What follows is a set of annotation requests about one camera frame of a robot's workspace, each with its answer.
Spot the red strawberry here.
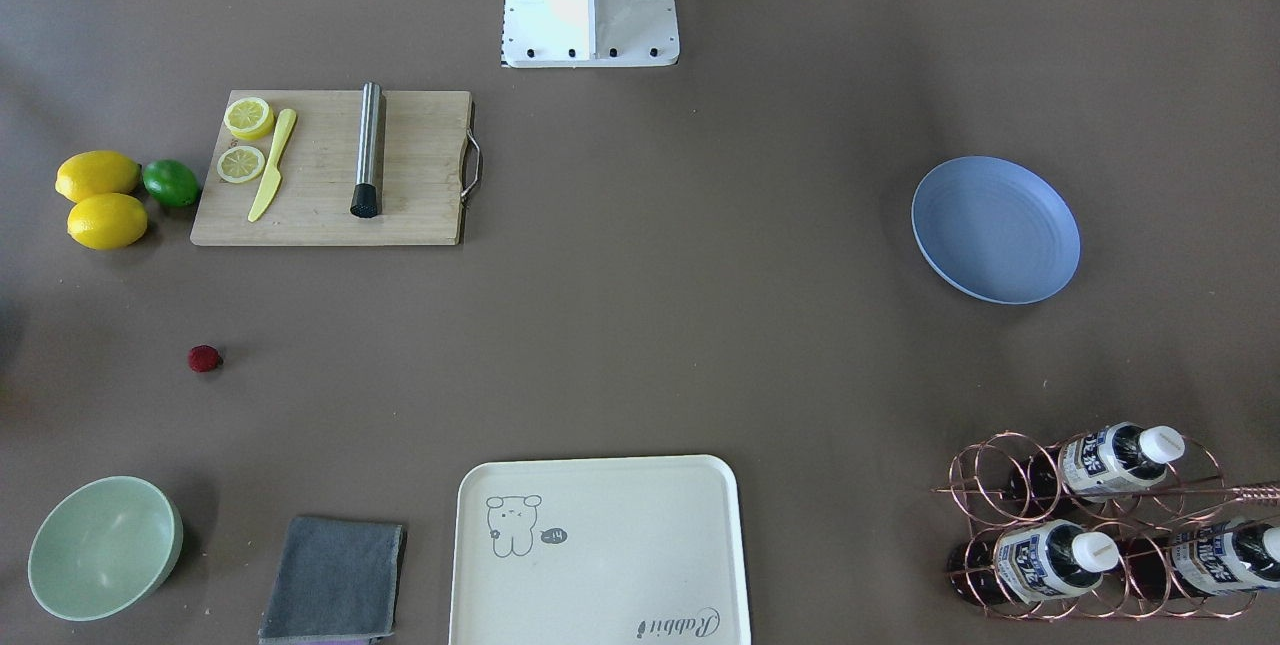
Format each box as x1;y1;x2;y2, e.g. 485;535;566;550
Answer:
187;344;223;372

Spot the blue plate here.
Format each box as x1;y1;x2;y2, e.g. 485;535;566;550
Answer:
910;156;1082;306

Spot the wooden cutting board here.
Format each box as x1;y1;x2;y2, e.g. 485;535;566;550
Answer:
189;90;474;247

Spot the cream rabbit tray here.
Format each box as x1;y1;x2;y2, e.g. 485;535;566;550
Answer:
449;454;753;644

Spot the steel muddler black tip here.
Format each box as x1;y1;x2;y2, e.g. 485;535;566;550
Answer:
349;81;384;218

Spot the yellow plastic knife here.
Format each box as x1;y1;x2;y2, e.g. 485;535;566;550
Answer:
247;108;297;221

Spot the lemon slice half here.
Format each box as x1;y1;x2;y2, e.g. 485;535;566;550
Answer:
215;145;268;184

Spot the grey folded cloth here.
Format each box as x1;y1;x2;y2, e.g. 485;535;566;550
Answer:
259;516;404;644

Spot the lemon half near board edge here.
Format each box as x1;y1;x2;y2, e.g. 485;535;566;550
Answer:
223;95;276;142

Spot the green lime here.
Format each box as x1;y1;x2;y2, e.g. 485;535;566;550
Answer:
141;159;201;209

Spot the tea bottle lower middle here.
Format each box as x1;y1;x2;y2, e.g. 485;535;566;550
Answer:
946;520;1121;607

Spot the tea bottle top of rack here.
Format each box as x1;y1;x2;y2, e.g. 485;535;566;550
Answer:
1004;422;1187;517

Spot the whole yellow lemon lower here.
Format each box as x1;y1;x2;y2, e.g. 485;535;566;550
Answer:
67;193;148;250

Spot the whole yellow lemon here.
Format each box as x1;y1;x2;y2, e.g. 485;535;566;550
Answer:
67;193;148;250
54;150;140;203

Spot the whole yellow lemon upper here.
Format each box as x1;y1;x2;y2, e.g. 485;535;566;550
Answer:
54;150;140;203

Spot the light green bowl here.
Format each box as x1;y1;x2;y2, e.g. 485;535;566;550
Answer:
27;476;184;622

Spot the tea bottle lower outer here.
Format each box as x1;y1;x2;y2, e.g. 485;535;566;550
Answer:
1119;518;1279;601

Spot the copper wire bottle rack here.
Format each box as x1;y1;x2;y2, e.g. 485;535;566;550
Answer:
943;422;1277;621

